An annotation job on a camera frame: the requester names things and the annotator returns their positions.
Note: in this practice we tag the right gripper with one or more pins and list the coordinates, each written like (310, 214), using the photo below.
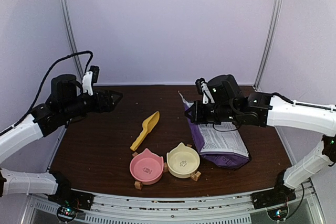
(197, 115)

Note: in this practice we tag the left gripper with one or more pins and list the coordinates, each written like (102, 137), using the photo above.
(108, 106)

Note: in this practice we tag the purple pet food bag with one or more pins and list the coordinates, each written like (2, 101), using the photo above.
(221, 144)

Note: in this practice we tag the yellow plastic scoop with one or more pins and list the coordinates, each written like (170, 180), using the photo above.
(147, 126)

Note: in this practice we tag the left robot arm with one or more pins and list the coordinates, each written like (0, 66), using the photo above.
(69, 99)

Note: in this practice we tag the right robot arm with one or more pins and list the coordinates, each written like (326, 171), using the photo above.
(223, 101)

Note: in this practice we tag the cream cat-shaped bowl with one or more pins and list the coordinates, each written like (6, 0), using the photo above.
(182, 161)

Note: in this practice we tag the pink cat-shaped bowl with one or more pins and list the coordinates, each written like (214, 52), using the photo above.
(147, 167)

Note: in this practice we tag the wooden bowl stand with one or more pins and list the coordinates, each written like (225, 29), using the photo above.
(138, 185)

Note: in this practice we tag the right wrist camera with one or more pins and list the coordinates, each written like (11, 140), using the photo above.
(203, 90)

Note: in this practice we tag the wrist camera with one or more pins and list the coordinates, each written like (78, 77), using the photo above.
(90, 77)
(203, 90)

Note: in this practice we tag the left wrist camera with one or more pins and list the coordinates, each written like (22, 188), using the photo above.
(90, 77)

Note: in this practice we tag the right aluminium frame post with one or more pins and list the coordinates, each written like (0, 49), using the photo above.
(275, 14)

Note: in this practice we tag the aluminium frame post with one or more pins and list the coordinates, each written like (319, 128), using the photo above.
(275, 14)
(68, 26)

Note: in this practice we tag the front aluminium rail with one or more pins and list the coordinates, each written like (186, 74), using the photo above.
(234, 208)

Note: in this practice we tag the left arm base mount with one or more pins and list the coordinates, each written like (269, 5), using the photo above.
(68, 197)

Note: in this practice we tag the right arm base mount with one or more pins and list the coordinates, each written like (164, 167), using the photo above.
(280, 194)

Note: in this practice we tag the left aluminium frame post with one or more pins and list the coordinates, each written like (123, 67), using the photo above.
(68, 26)

